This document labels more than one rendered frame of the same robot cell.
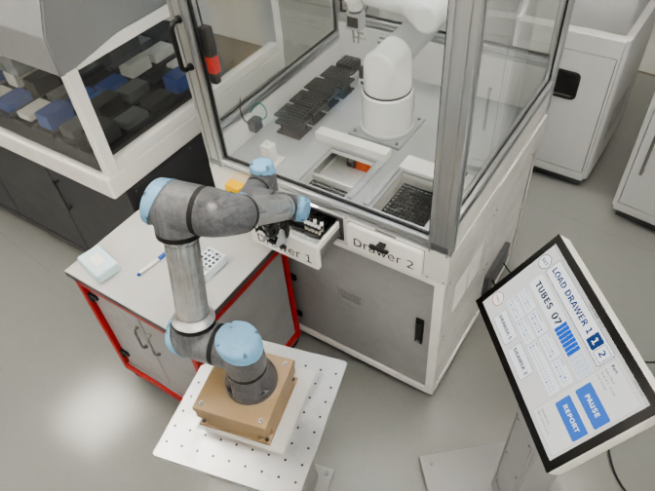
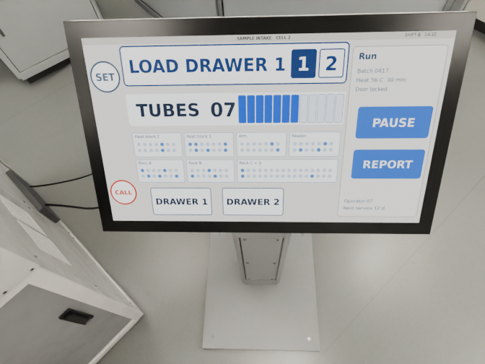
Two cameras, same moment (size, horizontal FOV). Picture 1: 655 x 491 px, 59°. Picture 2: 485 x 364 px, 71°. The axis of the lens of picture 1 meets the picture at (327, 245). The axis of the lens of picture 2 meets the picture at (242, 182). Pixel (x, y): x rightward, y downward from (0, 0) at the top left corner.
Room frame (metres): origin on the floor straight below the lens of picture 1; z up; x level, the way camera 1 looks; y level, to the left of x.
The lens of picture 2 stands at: (0.77, -0.25, 1.47)
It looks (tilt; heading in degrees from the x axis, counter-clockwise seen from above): 61 degrees down; 280
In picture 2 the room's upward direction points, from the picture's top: 5 degrees counter-clockwise
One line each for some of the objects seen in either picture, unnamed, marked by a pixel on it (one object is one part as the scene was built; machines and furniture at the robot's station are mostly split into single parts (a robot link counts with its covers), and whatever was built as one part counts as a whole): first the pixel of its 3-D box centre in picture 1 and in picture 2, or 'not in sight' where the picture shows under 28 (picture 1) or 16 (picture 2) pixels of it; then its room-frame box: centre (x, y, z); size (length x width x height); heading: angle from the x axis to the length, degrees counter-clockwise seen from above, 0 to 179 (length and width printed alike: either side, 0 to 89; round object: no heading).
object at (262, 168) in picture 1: (263, 177); not in sight; (1.40, 0.18, 1.20); 0.09 x 0.08 x 0.11; 156
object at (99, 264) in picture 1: (98, 263); not in sight; (1.51, 0.85, 0.78); 0.15 x 0.10 x 0.04; 41
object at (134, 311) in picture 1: (200, 312); not in sight; (1.56, 0.57, 0.38); 0.62 x 0.58 x 0.76; 53
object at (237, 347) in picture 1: (239, 349); not in sight; (0.90, 0.26, 1.03); 0.13 x 0.12 x 0.14; 66
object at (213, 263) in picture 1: (207, 264); not in sight; (1.46, 0.45, 0.78); 0.12 x 0.08 x 0.04; 141
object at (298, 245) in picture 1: (285, 243); not in sight; (1.44, 0.15, 0.87); 0.29 x 0.02 x 0.11; 53
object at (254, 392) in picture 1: (249, 372); not in sight; (0.90, 0.25, 0.91); 0.15 x 0.15 x 0.10
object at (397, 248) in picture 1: (384, 248); not in sight; (1.37, -0.19, 0.87); 0.29 x 0.02 x 0.11; 53
